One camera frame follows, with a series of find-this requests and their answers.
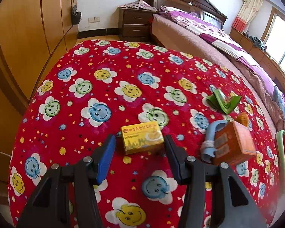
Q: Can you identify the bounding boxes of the red bucket green rim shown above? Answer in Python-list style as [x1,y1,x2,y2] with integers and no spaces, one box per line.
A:
[275,130,285,218]

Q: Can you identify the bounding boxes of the green snack wrapper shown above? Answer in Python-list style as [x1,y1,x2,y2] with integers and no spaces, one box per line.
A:
[206,89,242,115]

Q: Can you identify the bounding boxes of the orange cardboard box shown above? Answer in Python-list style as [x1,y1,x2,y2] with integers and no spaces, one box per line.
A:
[212,121,256,165]

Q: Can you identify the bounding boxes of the pile of dark clothes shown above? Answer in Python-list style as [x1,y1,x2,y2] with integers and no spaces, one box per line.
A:
[249,36,267,51]

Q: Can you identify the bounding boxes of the orange wrapper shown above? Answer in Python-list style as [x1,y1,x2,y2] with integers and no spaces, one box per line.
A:
[235,112,249,127]

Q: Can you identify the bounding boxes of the dark wooden nightstand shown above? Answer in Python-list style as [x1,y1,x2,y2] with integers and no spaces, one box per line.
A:
[118,8,154,42]

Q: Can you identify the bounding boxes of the blue curved plastic piece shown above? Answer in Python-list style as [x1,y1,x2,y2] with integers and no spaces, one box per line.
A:
[200,120,227,164]

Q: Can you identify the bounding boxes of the purple floral quilt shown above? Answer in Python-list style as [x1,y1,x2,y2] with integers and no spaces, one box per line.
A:
[158,6,276,97]

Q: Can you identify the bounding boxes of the red smiley flower blanket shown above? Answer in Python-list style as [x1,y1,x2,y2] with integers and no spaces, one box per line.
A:
[8,40,279,227]

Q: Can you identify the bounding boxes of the wooden wardrobe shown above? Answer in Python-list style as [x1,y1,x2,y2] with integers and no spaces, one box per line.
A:
[0,0,78,202]

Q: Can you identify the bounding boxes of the yellow snack box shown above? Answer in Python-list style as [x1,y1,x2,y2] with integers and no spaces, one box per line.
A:
[121,121,164,155]

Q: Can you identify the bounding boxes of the floral curtain red hem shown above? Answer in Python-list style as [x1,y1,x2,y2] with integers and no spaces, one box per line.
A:
[232,0,264,33]

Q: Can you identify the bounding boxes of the window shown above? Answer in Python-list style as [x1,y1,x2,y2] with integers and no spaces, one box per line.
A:
[261,7,285,74]

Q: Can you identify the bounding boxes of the wooden bed with headboard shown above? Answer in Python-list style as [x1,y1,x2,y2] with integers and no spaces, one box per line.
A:
[143,0,285,129]

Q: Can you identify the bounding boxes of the long wooden cabinet desk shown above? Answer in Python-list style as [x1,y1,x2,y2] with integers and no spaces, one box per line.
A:
[229,28,285,95]

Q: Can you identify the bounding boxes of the blue plaid blanket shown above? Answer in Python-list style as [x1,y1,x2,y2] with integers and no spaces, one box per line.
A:
[272,85,285,123]

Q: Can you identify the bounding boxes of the folded cloth on nightstand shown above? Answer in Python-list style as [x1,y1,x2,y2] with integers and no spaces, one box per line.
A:
[118,0,157,12]

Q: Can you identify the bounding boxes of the pink frilled bedspread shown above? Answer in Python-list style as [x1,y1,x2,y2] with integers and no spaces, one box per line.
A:
[227,56,285,131]

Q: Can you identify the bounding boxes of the black bag on wardrobe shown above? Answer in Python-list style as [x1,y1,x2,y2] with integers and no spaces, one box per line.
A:
[70,5,82,25]

